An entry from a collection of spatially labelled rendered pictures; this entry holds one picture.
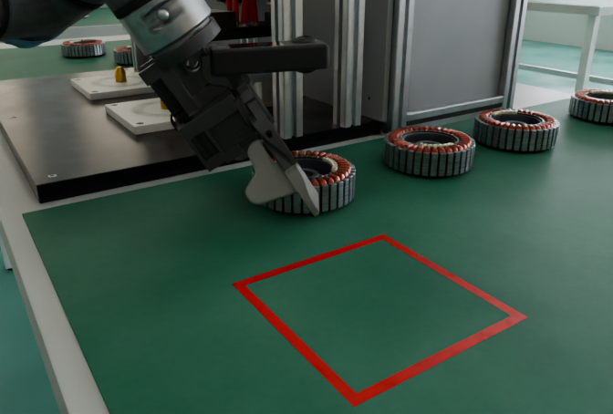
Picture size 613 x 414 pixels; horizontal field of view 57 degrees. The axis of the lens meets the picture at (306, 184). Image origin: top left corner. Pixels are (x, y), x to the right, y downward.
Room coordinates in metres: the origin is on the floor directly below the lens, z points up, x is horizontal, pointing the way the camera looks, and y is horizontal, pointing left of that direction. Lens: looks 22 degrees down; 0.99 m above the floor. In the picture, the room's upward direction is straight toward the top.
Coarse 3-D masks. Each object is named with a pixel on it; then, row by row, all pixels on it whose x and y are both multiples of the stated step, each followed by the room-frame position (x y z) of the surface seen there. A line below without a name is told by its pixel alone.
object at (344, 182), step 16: (304, 160) 0.60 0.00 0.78; (320, 160) 0.59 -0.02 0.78; (336, 160) 0.58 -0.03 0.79; (320, 176) 0.59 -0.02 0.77; (336, 176) 0.53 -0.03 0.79; (352, 176) 0.54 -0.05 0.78; (320, 192) 0.52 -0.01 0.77; (336, 192) 0.52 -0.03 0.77; (352, 192) 0.55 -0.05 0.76; (272, 208) 0.52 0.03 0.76; (288, 208) 0.51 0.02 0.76; (304, 208) 0.51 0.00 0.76; (320, 208) 0.52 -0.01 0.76; (336, 208) 0.52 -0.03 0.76
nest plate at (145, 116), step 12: (108, 108) 0.84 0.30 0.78; (120, 108) 0.84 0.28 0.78; (132, 108) 0.84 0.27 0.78; (144, 108) 0.84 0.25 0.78; (156, 108) 0.84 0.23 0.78; (120, 120) 0.79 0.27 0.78; (132, 120) 0.76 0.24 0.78; (144, 120) 0.76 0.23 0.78; (156, 120) 0.76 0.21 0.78; (168, 120) 0.76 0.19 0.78; (132, 132) 0.74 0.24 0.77; (144, 132) 0.74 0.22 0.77
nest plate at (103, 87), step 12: (72, 84) 1.05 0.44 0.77; (84, 84) 1.01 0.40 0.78; (96, 84) 1.01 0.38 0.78; (108, 84) 1.01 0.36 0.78; (120, 84) 1.01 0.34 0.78; (132, 84) 1.01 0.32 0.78; (144, 84) 1.01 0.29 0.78; (96, 96) 0.94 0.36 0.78; (108, 96) 0.95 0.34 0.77; (120, 96) 0.96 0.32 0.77
